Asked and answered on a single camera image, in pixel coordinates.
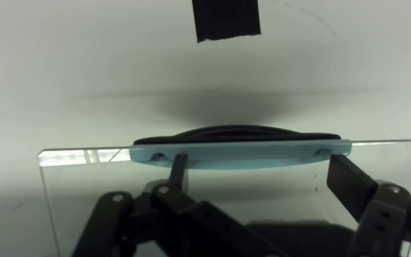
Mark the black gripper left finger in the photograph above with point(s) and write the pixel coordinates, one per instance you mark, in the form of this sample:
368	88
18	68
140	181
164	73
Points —
185	228

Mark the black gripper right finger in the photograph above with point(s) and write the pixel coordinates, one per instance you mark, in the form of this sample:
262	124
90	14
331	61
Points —
385	218

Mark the large black tape strip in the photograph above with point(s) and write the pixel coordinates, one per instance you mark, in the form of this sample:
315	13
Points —
227	18

